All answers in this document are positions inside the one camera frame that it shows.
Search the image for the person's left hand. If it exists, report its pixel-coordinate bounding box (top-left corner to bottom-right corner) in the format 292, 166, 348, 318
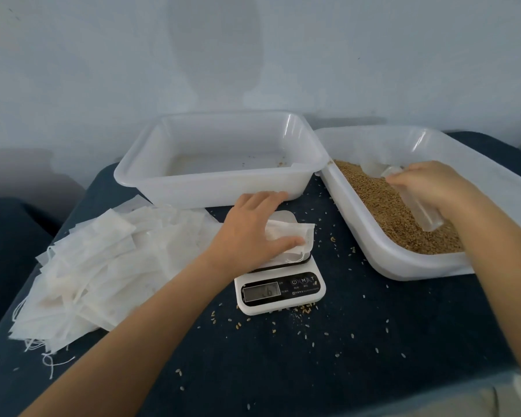
202, 191, 307, 280

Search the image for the person's right hand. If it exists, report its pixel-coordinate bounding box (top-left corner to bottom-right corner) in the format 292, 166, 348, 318
384, 160, 480, 220

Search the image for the clear plastic scoop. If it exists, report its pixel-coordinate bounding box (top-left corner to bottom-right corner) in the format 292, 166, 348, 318
379, 164, 446, 233

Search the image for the white mesh bag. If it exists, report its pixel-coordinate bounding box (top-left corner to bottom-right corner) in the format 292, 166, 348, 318
260, 220, 317, 266

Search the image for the brown grain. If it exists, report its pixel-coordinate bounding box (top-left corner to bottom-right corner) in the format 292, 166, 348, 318
334, 160, 467, 256

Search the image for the white plastic tub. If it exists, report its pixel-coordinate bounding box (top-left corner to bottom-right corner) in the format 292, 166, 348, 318
113, 111, 332, 209

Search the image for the white tray of grain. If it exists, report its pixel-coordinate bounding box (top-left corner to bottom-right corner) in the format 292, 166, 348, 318
314, 126, 521, 281

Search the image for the pile of white bags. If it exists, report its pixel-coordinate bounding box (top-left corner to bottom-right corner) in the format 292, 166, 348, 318
9, 195, 223, 363

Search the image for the person's right forearm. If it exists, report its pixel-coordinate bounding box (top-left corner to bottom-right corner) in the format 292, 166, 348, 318
452, 188, 521, 377

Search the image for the person's left forearm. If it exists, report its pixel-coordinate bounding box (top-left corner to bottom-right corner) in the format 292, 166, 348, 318
21, 256, 236, 417

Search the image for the white digital kitchen scale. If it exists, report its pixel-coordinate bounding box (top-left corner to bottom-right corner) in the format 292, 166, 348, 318
233, 210, 328, 316

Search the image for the dark blue tablecloth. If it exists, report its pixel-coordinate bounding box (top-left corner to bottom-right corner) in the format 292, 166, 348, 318
0, 197, 69, 346
0, 133, 521, 417

